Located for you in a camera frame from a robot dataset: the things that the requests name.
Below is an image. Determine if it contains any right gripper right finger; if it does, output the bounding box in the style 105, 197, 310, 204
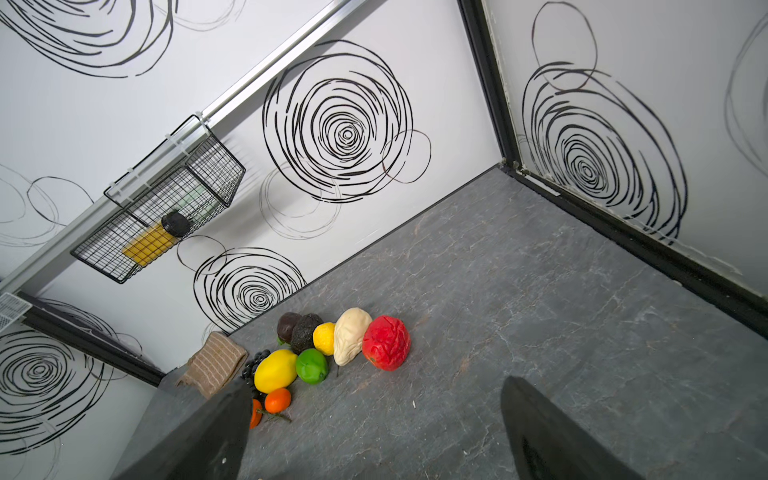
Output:
500, 376, 641, 479

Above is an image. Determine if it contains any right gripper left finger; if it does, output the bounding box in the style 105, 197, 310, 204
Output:
111, 380, 252, 479

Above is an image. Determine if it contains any dark fake avocado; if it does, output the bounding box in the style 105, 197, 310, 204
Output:
290, 313, 323, 355

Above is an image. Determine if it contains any beige fake pear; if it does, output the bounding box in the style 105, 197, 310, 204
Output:
333, 307, 373, 366

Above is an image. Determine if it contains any red fake apple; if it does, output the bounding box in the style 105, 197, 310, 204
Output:
362, 316, 411, 372

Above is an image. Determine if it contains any left orange fake tangerine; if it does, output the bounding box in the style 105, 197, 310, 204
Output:
249, 399, 263, 429

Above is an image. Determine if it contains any orange fake tangerine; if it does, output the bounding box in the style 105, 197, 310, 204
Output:
264, 388, 292, 414
249, 399, 263, 429

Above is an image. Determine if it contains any right orange fake tangerine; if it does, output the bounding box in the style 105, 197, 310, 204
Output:
264, 388, 292, 414

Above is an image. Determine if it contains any black fake grape bunch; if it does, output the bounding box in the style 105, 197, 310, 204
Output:
241, 349, 271, 401

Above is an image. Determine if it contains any large yellow fake lemon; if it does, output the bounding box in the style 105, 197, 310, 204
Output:
254, 349, 298, 394

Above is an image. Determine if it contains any green fake lime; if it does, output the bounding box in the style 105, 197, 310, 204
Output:
296, 348, 329, 385

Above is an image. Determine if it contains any dark brown fake fig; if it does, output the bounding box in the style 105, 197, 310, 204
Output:
276, 312, 302, 344

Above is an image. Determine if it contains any small yellow fake lemon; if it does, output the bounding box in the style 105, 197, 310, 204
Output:
313, 322, 335, 356

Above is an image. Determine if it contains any brown folded cloth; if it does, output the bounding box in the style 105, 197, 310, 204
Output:
176, 332, 248, 400

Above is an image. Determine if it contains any yellow bottle in basket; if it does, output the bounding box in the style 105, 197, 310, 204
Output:
122, 210, 192, 267

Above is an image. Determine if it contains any green item in basket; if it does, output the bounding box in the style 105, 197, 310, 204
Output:
170, 185, 219, 224

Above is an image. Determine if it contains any white wire wall shelf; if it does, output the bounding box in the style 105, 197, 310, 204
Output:
0, 292, 32, 332

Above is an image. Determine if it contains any black wire wall basket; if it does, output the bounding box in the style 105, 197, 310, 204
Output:
70, 113, 245, 284

